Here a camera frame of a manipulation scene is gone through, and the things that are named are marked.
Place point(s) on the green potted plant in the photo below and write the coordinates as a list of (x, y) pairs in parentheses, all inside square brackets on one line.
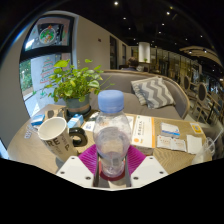
[(75, 81)]

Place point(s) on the clear plastic cup with straw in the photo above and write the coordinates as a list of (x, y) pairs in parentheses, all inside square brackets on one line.
[(203, 151)]

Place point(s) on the person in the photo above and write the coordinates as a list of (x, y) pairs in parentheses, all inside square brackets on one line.
[(131, 63)]

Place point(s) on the white paper napkin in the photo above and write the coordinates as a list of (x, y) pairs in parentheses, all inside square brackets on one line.
[(194, 144)]

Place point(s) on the small blue box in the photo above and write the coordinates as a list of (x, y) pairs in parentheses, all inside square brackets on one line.
[(75, 120)]

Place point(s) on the blue tissue pack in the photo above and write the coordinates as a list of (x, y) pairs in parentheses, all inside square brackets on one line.
[(38, 119)]

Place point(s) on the white and orange box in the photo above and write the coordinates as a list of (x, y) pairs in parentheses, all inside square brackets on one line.
[(143, 131)]

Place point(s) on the silver blister pack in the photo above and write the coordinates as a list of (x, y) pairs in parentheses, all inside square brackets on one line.
[(30, 133)]

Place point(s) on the white printed leaflet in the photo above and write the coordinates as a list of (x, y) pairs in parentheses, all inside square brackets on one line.
[(171, 143)]

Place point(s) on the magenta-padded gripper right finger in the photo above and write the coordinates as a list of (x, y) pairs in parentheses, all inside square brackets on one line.
[(136, 156)]

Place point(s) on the yellow card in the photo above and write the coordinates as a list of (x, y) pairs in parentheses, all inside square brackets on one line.
[(196, 128)]

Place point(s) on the group of wooden dining chairs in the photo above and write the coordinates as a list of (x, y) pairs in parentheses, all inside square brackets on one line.
[(200, 93)]

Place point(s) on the white and blue packet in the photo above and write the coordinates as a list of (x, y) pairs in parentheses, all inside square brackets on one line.
[(170, 130)]

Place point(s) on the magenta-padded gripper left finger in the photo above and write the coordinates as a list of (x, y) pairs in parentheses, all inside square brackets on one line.
[(86, 156)]

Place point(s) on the grey curved sofa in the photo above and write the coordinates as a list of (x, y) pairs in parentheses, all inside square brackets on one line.
[(120, 83)]

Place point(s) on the grey zigzag striped pillow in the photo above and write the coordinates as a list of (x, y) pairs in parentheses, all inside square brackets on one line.
[(155, 91)]

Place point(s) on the clear bottle with blue cap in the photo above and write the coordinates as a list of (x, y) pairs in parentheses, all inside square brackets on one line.
[(111, 140)]

